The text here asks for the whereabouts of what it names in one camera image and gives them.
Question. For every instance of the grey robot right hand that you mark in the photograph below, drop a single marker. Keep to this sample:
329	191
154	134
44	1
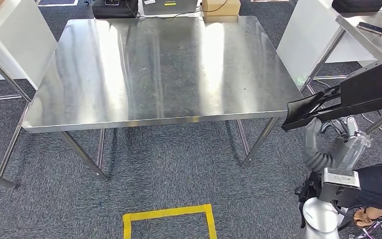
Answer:
352	151

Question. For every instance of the black plastic panel part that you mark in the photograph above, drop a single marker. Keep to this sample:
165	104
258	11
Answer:
369	89

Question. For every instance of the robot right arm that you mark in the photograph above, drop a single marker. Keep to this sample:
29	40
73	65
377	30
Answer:
319	217

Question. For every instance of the steel workbench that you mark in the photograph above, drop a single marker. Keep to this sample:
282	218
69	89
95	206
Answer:
161	66

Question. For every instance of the person's foot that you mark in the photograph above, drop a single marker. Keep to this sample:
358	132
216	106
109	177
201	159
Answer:
369	216

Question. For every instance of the steel side table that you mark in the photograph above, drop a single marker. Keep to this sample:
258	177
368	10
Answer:
375	41
6	155

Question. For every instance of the black smartphone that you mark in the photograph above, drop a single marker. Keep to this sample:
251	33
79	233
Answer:
370	28
112	2

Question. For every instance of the white partition board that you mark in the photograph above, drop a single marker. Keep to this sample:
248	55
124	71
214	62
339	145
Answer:
309	33
23	39

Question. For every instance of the black carrying case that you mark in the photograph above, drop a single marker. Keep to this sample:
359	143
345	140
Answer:
112	11
357	6

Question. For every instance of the white desk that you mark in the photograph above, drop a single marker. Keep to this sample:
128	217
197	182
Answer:
200	8

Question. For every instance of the grey laptop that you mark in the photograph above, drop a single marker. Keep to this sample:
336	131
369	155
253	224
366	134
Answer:
169	9

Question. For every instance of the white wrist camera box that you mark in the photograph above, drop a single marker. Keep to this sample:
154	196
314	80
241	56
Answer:
341	179

